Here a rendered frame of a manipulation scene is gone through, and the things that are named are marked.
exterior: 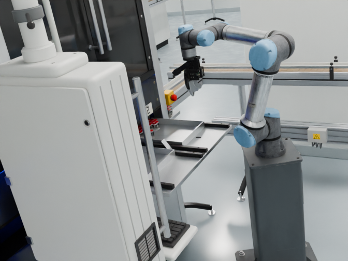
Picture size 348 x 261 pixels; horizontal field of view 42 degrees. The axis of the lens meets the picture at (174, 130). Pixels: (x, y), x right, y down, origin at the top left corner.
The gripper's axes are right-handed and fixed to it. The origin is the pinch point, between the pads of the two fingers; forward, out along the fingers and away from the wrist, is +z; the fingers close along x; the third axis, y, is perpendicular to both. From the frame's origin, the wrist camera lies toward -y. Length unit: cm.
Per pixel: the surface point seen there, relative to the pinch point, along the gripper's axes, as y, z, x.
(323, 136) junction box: 50, 59, 79
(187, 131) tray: -5.6, 21.2, -1.1
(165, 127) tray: -20.7, 21.1, 2.3
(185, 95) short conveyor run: -34, 22, 54
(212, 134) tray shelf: 10.0, 21.5, -2.9
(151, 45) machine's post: -24.0, -23.9, 8.7
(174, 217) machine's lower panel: -25, 81, -1
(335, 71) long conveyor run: 57, 17, 85
